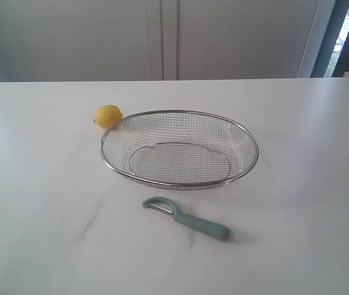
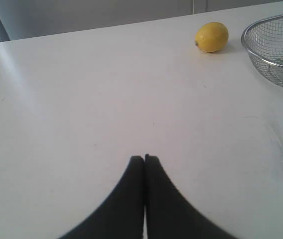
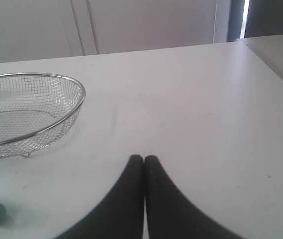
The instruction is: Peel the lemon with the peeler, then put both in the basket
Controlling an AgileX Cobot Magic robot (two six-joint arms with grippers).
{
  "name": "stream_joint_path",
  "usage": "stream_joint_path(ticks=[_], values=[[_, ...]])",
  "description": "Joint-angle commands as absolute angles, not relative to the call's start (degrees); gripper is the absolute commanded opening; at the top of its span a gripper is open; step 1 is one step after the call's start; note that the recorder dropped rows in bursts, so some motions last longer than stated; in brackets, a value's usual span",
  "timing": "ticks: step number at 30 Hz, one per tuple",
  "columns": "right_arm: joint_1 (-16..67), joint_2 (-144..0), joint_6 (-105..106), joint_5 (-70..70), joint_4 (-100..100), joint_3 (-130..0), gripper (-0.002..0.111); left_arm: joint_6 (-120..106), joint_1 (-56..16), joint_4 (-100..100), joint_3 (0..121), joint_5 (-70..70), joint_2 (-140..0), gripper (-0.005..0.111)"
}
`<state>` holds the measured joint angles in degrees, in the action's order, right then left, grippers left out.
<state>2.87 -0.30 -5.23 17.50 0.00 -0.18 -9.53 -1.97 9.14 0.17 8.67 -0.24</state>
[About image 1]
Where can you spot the yellow lemon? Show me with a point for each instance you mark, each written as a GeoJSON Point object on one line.
{"type": "Point", "coordinates": [106, 116]}

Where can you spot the oval wire mesh basket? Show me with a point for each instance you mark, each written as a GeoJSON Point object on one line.
{"type": "Point", "coordinates": [179, 149]}

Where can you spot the teal handled peeler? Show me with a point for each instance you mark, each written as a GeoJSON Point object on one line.
{"type": "Point", "coordinates": [170, 208]}

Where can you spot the white cabinet doors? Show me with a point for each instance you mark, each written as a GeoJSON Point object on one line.
{"type": "Point", "coordinates": [153, 40]}

